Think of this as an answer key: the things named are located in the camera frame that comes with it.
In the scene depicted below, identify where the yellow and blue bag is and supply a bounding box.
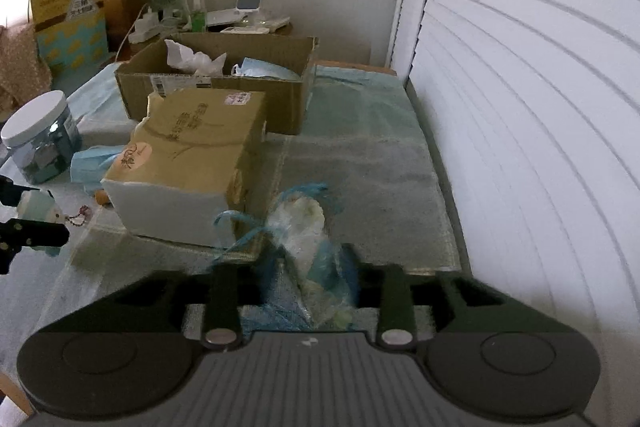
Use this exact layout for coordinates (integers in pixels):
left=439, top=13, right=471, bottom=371
left=30, top=0, right=110, bottom=80

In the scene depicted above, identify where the white router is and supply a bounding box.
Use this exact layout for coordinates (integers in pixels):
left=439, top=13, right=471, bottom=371
left=205, top=0, right=242, bottom=28

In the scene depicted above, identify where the white tissue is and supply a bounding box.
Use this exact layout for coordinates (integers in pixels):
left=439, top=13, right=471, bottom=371
left=164, top=39, right=229, bottom=77

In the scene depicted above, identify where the teal bed sheet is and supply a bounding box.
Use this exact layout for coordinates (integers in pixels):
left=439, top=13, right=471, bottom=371
left=400, top=72, right=474, bottom=279

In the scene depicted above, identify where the cardboard box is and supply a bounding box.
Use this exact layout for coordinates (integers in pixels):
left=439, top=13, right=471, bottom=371
left=114, top=32, right=320, bottom=137

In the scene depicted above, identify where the clear jar with white lid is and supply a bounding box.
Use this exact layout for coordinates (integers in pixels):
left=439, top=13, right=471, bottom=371
left=0, top=90, right=82, bottom=184

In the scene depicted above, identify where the white power strip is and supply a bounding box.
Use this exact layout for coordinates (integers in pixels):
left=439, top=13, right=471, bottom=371
left=128, top=9, right=164, bottom=46

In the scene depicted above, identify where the wooden nightstand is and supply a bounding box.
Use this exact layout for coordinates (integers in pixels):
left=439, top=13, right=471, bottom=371
left=107, top=18, right=294, bottom=64

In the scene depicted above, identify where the translucent pouch with blue strings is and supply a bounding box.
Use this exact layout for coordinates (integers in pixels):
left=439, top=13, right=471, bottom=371
left=212, top=181, right=362, bottom=334

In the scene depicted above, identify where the crumpled blue face mask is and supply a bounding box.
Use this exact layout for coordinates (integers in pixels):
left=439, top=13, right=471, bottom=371
left=69, top=144, right=134, bottom=186

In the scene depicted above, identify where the tan paper-wrapped package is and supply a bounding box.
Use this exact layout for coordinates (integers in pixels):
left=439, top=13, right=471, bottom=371
left=101, top=89, right=269, bottom=248

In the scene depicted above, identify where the blue and white plush toy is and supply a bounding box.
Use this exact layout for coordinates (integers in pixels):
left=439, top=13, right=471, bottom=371
left=15, top=189, right=94, bottom=253

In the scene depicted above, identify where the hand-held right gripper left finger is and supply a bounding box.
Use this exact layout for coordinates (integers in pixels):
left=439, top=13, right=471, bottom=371
left=106, top=256, right=267, bottom=351

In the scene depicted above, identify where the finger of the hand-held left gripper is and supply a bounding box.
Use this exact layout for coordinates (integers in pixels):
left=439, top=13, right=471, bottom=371
left=0, top=176, right=42, bottom=208
left=0, top=219, right=71, bottom=276

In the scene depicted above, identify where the blue face mask with loops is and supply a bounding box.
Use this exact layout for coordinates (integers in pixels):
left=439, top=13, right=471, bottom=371
left=229, top=56, right=305, bottom=82

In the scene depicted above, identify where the brown dotted cloth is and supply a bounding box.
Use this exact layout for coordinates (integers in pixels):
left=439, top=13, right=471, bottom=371
left=0, top=26, right=54, bottom=108

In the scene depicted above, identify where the white remote control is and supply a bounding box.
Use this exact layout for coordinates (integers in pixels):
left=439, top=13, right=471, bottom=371
left=219, top=24, right=269, bottom=36

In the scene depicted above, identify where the white power cable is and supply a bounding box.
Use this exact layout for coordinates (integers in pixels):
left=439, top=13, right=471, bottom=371
left=114, top=6, right=151, bottom=64

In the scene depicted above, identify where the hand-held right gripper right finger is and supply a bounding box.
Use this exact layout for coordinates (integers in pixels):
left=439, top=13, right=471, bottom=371
left=349, top=252, right=528, bottom=351

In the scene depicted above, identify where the small green bottle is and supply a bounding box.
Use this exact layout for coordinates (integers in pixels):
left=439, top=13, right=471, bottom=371
left=191, top=0, right=209, bottom=33

